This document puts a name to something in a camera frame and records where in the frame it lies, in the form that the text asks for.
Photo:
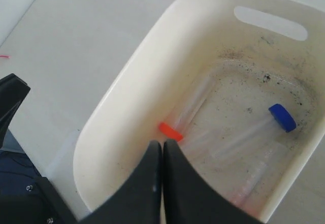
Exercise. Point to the orange-capped clear tube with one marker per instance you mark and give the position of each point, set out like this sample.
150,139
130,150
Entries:
176,123

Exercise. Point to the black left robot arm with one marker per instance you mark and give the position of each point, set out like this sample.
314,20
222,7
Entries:
26,196

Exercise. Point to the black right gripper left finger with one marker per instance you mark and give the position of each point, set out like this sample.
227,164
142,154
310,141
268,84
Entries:
138,200

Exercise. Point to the white plastic bin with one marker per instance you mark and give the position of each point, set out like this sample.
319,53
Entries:
260,53

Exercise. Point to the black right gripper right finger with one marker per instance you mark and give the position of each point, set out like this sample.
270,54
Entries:
187,196

